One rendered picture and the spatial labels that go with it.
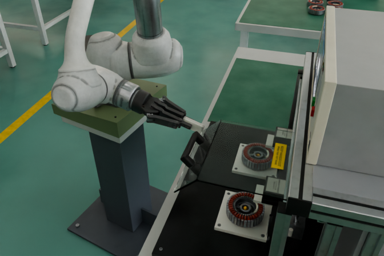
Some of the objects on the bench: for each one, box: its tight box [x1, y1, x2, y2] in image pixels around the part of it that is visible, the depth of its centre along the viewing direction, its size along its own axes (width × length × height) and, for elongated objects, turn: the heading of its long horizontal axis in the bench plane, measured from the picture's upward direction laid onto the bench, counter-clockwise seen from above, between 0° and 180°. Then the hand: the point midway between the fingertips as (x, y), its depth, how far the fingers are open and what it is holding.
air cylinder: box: [287, 215, 306, 240], centre depth 106 cm, size 5×8×6 cm
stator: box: [226, 192, 265, 228], centre depth 109 cm, size 11×11×4 cm
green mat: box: [207, 58, 303, 129], centre depth 167 cm, size 94×61×1 cm, turn 73°
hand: (192, 124), depth 116 cm, fingers closed
